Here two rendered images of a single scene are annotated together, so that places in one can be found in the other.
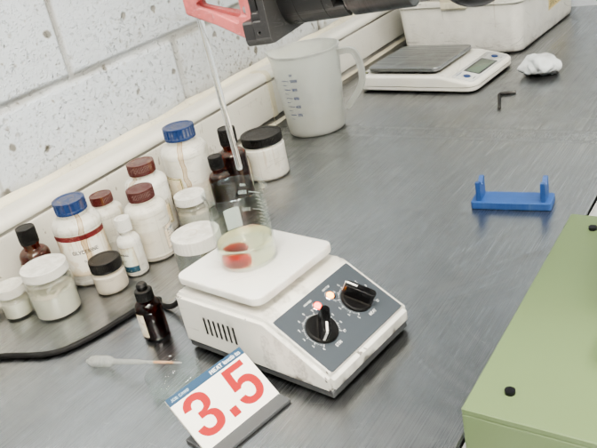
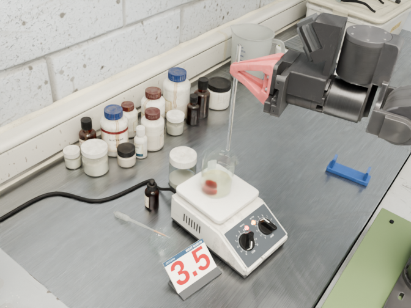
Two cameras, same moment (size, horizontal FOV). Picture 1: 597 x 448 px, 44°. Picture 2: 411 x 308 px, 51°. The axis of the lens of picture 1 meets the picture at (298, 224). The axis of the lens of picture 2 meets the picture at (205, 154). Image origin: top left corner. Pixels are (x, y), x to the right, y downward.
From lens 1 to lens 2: 26 cm
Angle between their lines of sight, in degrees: 13
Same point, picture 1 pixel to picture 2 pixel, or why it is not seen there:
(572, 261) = (378, 241)
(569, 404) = not seen: outside the picture
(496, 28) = not seen: hidden behind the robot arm
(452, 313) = (308, 240)
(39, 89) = (106, 33)
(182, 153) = (177, 89)
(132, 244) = (143, 143)
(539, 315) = (358, 271)
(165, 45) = (177, 12)
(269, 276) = (226, 206)
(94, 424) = (118, 256)
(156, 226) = (157, 134)
